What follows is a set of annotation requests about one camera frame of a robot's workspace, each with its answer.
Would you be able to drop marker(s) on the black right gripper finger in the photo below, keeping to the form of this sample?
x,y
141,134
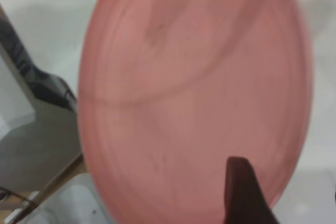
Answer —
x,y
244,195

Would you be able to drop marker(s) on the pink round plate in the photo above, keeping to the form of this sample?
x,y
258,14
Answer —
x,y
197,90

